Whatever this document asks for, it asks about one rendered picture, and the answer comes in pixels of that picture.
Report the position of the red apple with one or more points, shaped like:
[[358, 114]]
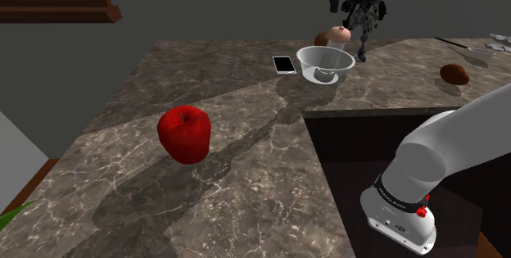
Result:
[[184, 134]]

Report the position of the green plant leaf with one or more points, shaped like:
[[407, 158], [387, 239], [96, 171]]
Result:
[[14, 214]]

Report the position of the clear glass cup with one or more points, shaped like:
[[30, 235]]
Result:
[[336, 44]]

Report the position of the small brown round object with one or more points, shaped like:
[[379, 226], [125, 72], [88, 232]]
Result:
[[320, 40]]

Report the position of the pale pink round object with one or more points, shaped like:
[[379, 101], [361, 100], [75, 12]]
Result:
[[339, 33]]

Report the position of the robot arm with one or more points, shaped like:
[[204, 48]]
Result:
[[423, 157]]

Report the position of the white phone with black screen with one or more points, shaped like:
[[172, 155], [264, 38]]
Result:
[[284, 64]]

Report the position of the dark robot figure toy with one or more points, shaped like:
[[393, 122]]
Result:
[[366, 14]]

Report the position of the brown potato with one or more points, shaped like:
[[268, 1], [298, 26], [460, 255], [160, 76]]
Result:
[[454, 74]]

